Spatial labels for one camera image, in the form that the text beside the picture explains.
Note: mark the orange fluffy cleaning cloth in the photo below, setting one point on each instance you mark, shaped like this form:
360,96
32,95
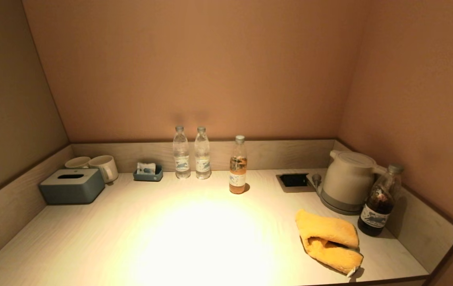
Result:
329,230

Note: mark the clear water bottle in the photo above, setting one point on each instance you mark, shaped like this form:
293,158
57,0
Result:
202,159
181,159

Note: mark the amber tea bottle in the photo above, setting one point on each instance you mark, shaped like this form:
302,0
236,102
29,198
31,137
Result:
238,171

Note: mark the black recessed power socket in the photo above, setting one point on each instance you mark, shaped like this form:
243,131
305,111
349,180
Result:
293,180

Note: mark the white sachet packet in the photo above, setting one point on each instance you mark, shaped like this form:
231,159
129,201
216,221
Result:
146,168

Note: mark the small blue tray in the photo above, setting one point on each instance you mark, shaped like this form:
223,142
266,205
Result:
148,176

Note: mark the cream electric kettle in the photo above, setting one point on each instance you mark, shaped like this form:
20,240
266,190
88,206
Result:
347,178

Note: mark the grey kettle base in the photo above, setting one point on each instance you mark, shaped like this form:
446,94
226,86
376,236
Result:
335,207

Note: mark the grey-blue tissue box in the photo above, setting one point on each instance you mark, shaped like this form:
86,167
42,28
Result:
71,187

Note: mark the dark drink bottle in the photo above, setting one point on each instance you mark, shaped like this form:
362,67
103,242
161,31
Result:
379,210

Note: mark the wooden desk rim panel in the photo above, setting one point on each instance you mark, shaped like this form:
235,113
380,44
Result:
8,206

